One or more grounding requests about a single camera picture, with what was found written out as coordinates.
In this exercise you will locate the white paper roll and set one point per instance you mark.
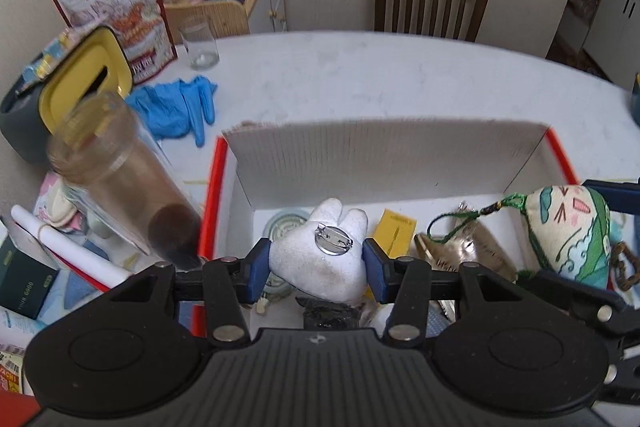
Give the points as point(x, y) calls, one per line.
point(65, 247)

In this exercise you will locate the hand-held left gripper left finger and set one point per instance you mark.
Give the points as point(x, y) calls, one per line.
point(257, 272)

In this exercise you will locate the blue yellow snack packet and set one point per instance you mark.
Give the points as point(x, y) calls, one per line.
point(55, 54)

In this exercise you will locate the black crumpled wrapper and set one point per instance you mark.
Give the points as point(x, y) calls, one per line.
point(330, 314)

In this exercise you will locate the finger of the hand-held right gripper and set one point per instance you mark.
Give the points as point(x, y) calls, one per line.
point(580, 294)
point(622, 201)

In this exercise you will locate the blue rubber glove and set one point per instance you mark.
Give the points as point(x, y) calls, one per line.
point(155, 107)
point(202, 107)

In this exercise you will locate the yellow card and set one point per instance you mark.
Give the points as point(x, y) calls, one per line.
point(395, 229)

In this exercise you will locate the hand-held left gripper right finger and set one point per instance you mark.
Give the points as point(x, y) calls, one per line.
point(375, 272)

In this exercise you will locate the red cardboard box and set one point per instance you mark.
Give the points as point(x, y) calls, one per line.
point(375, 157)

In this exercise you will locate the dark green box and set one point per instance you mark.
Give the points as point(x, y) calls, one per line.
point(25, 277)

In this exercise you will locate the white plush hand brooch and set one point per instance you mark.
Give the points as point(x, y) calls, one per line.
point(310, 267)

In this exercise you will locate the blue basket with yellow rim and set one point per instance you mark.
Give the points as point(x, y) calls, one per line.
point(636, 102)

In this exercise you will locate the clear drinking glass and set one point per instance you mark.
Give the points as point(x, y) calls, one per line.
point(200, 52)

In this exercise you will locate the white cupboard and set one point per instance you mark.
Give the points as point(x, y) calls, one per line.
point(615, 27)

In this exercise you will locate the dark tissue box yellow lid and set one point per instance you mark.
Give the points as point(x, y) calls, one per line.
point(85, 67)

